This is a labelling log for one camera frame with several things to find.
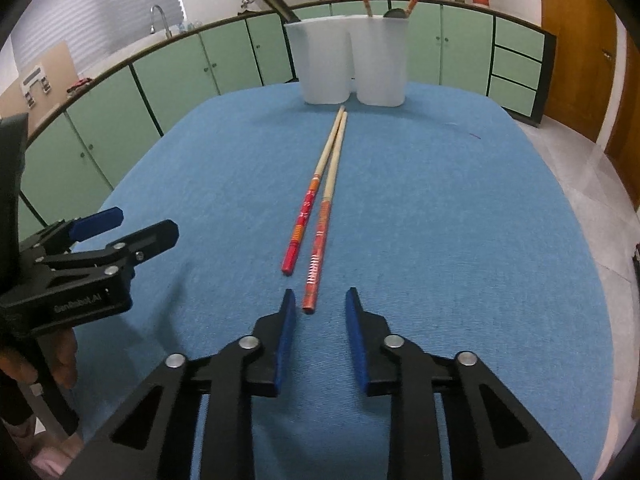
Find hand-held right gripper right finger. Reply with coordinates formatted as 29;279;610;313
345;287;583;480

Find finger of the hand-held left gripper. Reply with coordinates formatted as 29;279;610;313
35;219;180;281
17;206;124;257

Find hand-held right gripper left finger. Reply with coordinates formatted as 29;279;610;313
65;288;297;480

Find orange patterned chopstick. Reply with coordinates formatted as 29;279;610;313
301;110;349;316

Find red patterned chopstick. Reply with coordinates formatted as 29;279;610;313
281;105;347;277

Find white plastic container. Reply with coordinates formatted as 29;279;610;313
348;15;411;107
284;16;353;106

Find person's left hand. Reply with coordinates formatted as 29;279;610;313
0;330;81;431

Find green kitchen base cabinet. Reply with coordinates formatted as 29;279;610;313
0;0;558;231

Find pink cloth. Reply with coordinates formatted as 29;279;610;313
27;449;76;477

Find cardboard sheet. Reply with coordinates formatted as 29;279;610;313
0;41;76;111

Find metal faucet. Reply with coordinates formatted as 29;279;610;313
150;4;173;40

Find window blinds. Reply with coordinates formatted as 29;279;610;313
10;0;176;76

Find wooden door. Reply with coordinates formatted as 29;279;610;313
537;0;618;143
602;15;640;211

